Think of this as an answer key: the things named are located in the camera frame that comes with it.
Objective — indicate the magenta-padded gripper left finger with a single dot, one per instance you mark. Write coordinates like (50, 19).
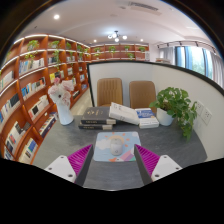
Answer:
(63, 166)

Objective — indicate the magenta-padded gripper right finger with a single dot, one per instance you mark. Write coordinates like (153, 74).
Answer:
(165, 166)

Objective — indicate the grey computer mouse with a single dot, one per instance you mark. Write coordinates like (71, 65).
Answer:
(116, 146)

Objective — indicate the sun and cloud mouse pad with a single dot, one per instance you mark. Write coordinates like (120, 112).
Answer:
(101, 145)

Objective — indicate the blue and white book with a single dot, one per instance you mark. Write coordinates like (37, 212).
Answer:
(148, 120)

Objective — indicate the green plant in white pot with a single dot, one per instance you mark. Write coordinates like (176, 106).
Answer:
(165, 116)

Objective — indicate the dark hardcover book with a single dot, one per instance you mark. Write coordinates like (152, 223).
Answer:
(96, 114)
(93, 126)

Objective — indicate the white vase with pink flowers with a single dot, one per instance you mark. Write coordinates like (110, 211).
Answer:
(64, 115)

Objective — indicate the thick white book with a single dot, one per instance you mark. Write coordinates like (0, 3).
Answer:
(123, 113)

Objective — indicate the tan upholstered chair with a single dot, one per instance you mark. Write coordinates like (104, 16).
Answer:
(142, 93)
(110, 91)

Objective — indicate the orange wooden shelf unit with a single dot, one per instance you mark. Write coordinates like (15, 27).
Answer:
(30, 90)

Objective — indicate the window with curtains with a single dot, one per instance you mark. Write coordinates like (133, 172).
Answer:
(196, 60)

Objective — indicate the ceiling light fixture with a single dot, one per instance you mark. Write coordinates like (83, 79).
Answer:
(116, 35)

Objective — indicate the ceiling air vent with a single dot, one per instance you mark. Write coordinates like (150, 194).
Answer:
(143, 6)

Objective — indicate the white wall socket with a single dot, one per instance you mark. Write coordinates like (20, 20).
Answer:
(206, 116)
(199, 107)

